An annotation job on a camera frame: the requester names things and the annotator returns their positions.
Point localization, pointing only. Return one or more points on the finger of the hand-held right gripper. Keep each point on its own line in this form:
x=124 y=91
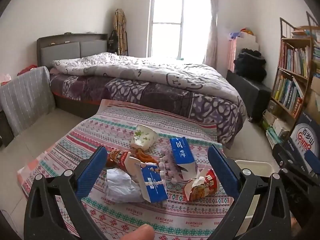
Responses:
x=313 y=161

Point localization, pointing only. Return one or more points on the white plastic bin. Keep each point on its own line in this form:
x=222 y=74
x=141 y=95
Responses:
x=252 y=166

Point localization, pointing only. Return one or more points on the floral paper cup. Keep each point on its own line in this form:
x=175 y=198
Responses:
x=143 y=136

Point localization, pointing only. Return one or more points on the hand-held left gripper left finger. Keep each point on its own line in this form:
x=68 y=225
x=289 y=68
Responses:
x=90 y=172

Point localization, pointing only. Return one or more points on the light pink curtain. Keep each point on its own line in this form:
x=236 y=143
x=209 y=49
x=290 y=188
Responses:
x=212 y=30

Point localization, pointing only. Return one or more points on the grey bed frame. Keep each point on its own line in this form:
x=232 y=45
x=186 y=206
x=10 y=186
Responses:
x=70 y=47

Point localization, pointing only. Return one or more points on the patterned striped tablecloth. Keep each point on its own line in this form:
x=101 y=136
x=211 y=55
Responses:
x=120 y=130

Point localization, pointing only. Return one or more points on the person's left hand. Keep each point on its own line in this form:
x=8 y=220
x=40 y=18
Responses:
x=138 y=233

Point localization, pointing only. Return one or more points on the black storage bench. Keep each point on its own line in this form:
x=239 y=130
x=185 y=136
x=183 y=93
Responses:
x=250 y=95

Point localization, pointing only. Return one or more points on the white printed duvet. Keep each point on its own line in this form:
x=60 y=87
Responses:
x=150 y=72

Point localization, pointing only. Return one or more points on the red cloth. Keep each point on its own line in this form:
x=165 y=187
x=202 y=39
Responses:
x=27 y=69

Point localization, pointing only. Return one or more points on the pink cabinet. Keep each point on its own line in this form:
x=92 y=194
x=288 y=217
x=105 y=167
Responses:
x=246 y=41

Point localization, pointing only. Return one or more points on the purple patterned bed sheet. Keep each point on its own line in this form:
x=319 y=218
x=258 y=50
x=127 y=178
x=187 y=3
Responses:
x=170 y=97

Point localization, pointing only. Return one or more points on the row of leaning books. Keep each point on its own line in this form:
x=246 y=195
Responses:
x=287 y=95

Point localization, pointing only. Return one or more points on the white plastic bag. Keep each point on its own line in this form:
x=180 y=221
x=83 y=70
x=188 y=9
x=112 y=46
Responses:
x=117 y=185

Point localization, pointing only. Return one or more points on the colourful toys pile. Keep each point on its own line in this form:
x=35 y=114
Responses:
x=241 y=33

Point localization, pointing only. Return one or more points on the window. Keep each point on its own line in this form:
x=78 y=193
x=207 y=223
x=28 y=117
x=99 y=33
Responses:
x=180 y=22

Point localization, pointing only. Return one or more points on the pile of flat books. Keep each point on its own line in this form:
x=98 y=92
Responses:
x=275 y=128

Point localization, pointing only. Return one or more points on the wooden bookshelf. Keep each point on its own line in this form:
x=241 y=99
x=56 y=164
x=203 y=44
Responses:
x=300 y=42

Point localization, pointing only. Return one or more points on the stack of books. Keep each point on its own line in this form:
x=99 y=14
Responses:
x=303 y=32

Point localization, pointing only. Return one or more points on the tall blue milk carton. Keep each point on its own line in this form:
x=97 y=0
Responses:
x=181 y=152

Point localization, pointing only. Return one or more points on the grey striped covered chair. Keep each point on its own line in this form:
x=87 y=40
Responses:
x=27 y=97

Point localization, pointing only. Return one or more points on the row of upright books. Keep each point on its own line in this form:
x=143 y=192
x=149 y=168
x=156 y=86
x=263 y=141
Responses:
x=295 y=60

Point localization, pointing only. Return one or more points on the pink crumpled wrapper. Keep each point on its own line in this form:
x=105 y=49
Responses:
x=170 y=172

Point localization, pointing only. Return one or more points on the brown cardboard box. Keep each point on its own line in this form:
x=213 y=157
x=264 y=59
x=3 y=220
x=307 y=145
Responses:
x=315 y=85

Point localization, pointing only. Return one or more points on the blue white cardboard box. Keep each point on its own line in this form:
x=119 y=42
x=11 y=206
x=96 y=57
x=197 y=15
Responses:
x=306 y=132

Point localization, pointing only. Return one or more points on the black hanging bag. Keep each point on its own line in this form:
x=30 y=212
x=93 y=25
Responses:
x=113 y=41

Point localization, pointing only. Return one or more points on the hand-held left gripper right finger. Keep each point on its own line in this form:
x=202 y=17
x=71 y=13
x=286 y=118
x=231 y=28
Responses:
x=221 y=166

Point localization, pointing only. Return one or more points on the black bag on cabinet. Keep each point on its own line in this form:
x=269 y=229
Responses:
x=250 y=63

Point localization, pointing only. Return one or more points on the plaid coat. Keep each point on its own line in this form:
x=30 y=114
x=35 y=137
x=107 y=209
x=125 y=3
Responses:
x=121 y=27

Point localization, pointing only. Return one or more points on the brown red snack packet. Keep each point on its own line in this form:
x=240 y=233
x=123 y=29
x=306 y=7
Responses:
x=118 y=157

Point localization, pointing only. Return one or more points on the orange peel piece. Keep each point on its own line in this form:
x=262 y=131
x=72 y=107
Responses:
x=145 y=158

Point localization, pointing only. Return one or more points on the red torn snack packet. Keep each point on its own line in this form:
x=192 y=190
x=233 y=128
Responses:
x=205 y=185

